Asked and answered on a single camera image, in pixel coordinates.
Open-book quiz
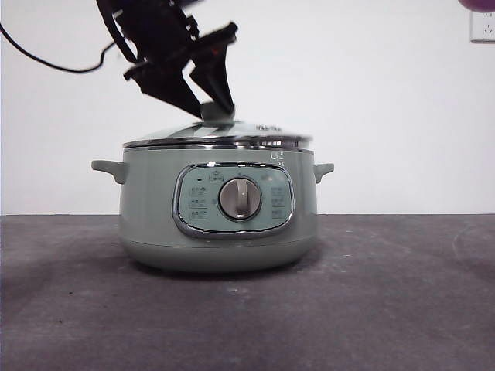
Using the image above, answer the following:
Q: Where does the glass lid with green knob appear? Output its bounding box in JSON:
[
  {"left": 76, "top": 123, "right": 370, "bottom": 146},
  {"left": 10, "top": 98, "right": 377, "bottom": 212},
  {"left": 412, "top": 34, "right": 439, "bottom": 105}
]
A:
[{"left": 122, "top": 102, "right": 315, "bottom": 150}]

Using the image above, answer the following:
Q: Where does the brown egg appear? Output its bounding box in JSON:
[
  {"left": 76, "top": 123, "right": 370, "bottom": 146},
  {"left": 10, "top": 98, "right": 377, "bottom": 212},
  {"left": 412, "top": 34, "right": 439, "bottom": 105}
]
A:
[{"left": 458, "top": 0, "right": 495, "bottom": 10}]

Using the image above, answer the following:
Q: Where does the sage green electric pot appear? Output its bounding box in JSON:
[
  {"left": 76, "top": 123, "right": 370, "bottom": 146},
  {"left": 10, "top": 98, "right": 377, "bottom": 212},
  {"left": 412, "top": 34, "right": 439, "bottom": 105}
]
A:
[{"left": 91, "top": 148, "right": 336, "bottom": 275}]

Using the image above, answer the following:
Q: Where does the black cable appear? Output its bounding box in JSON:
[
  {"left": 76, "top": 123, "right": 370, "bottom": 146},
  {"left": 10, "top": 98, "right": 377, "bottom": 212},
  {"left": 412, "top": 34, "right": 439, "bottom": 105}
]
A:
[{"left": 0, "top": 22, "right": 118, "bottom": 74}]

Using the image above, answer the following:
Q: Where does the white wall socket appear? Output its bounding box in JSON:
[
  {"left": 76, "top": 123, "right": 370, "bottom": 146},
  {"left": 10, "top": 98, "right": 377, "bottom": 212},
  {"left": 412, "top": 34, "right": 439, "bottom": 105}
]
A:
[{"left": 469, "top": 8, "right": 495, "bottom": 44}]

